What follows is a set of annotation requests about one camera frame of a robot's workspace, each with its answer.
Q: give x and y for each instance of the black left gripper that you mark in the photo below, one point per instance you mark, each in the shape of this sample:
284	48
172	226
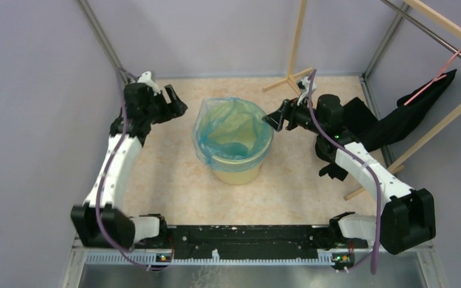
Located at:
173	109

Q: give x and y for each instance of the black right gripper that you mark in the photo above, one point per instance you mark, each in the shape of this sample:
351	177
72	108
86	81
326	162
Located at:
288	110

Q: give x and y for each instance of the blue plastic trash bag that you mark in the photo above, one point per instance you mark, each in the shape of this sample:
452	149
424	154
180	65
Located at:
230	131

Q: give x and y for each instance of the yellow plastic trash bin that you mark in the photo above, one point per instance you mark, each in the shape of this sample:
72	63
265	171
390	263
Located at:
236	159

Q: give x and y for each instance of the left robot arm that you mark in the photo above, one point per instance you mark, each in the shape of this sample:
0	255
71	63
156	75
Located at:
99	221

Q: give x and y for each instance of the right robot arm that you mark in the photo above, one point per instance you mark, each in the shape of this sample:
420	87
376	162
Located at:
405	217

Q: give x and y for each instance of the wooden clothes rack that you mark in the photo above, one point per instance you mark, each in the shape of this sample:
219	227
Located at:
291	78

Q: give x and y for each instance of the black cloth garment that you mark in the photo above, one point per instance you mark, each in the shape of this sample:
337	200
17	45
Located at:
355	121

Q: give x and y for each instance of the pink clothes hanger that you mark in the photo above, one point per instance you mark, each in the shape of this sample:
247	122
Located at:
440	75

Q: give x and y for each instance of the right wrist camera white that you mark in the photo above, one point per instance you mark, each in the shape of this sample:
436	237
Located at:
303	85

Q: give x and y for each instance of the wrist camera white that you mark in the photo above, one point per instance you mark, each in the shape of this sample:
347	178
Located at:
146	78
303	85

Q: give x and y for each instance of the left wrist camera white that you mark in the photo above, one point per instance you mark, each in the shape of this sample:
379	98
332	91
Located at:
146	78

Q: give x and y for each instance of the left metal frame post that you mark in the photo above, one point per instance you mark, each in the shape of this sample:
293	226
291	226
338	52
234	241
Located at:
101	36

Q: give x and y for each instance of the metal frame corner post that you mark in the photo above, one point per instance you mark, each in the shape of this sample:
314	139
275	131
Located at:
387	36

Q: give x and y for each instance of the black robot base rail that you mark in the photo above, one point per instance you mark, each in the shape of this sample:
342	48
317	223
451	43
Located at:
255	242

